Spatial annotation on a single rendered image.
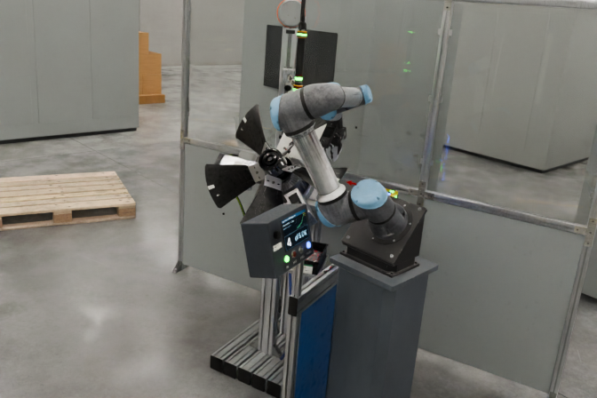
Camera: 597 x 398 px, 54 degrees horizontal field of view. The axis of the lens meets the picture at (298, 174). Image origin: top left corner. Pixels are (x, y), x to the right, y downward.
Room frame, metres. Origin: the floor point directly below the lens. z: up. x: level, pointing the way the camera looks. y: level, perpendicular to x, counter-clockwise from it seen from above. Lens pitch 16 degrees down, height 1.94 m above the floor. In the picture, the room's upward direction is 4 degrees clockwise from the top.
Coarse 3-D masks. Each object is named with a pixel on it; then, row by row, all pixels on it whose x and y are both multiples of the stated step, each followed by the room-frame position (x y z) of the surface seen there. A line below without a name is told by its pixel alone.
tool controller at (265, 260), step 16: (288, 208) 1.94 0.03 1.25; (304, 208) 1.96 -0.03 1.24; (256, 224) 1.78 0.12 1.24; (272, 224) 1.78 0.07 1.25; (288, 224) 1.85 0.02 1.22; (304, 224) 1.94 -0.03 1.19; (256, 240) 1.77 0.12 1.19; (272, 240) 1.76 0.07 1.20; (304, 240) 1.92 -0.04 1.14; (256, 256) 1.77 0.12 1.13; (272, 256) 1.74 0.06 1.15; (304, 256) 1.90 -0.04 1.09; (256, 272) 1.77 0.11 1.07; (272, 272) 1.74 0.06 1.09
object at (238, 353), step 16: (240, 336) 2.97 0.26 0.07; (256, 336) 2.97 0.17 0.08; (224, 352) 2.79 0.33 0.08; (240, 352) 2.81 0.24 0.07; (256, 352) 2.85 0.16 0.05; (224, 368) 2.70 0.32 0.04; (240, 368) 2.65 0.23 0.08; (256, 368) 2.67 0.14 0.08; (272, 368) 2.68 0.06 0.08; (256, 384) 2.60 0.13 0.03; (272, 384) 2.56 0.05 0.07
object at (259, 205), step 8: (264, 192) 2.59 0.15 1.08; (272, 192) 2.61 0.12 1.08; (280, 192) 2.63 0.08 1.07; (256, 200) 2.56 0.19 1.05; (264, 200) 2.56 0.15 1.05; (272, 200) 2.58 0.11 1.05; (280, 200) 2.60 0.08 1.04; (256, 208) 2.53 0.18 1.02; (264, 208) 2.54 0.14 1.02; (272, 208) 2.56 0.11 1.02; (248, 216) 2.50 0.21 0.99; (256, 216) 2.51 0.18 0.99
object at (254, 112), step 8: (256, 104) 2.93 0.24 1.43; (248, 112) 2.95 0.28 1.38; (256, 112) 2.90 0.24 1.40; (248, 120) 2.93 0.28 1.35; (256, 120) 2.88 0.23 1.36; (240, 128) 2.96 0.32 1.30; (248, 128) 2.91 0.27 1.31; (256, 128) 2.86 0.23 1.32; (240, 136) 2.95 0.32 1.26; (248, 136) 2.90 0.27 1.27; (256, 136) 2.85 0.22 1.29; (264, 136) 2.80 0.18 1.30; (248, 144) 2.90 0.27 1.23; (256, 144) 2.85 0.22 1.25; (256, 152) 2.85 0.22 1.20
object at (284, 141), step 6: (324, 126) 3.04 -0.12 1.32; (318, 132) 3.03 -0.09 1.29; (282, 138) 3.08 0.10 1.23; (288, 138) 3.07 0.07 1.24; (318, 138) 3.01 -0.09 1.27; (282, 144) 3.05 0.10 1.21; (288, 144) 3.04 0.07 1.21; (282, 150) 3.03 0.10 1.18; (294, 150) 3.00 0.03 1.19; (288, 156) 2.99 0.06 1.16; (294, 156) 2.97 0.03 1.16
